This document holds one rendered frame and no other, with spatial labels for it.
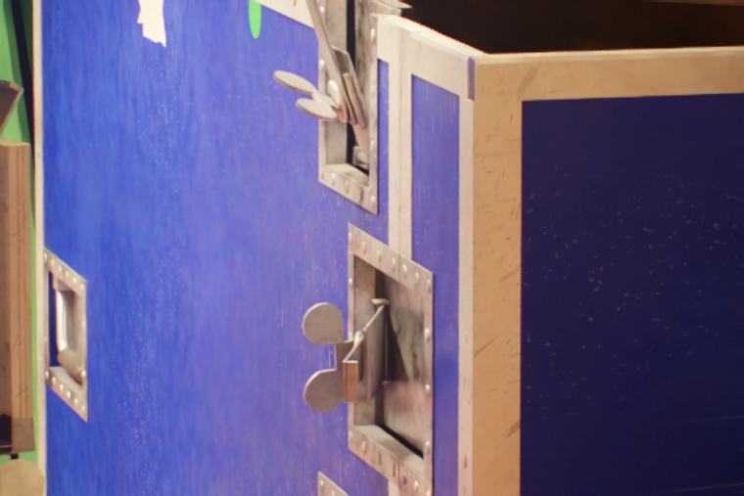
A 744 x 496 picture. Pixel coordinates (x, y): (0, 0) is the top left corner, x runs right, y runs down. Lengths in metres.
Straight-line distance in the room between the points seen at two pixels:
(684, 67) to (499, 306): 0.15
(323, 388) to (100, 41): 0.74
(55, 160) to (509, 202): 1.10
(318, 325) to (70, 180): 0.84
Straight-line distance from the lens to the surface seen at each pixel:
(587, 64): 2.43
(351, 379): 2.54
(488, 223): 2.42
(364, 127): 2.64
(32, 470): 2.20
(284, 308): 2.82
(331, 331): 2.61
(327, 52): 2.64
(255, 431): 2.91
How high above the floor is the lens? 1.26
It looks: 9 degrees down
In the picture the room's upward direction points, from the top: straight up
